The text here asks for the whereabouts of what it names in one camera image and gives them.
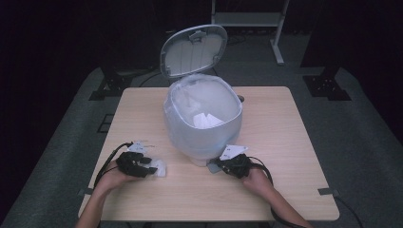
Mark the black stand base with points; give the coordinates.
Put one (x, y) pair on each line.
(326, 87)
(111, 87)

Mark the white metal stand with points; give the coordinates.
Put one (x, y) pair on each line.
(247, 19)

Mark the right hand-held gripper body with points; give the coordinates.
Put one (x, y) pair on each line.
(239, 166)

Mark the translucent plastic bin liner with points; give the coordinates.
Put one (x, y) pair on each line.
(190, 95)

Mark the white tissue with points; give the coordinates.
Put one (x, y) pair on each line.
(160, 167)

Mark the person's right hand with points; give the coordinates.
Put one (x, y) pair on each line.
(256, 183)

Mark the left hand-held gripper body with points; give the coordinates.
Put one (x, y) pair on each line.
(131, 164)

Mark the white paper scrap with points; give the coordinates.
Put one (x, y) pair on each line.
(215, 120)
(200, 121)

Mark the person's left hand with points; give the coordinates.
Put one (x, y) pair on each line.
(112, 180)

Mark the white pedal trash can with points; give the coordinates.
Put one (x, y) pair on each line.
(190, 50)

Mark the dark floor outlet plate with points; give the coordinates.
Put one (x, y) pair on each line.
(105, 123)

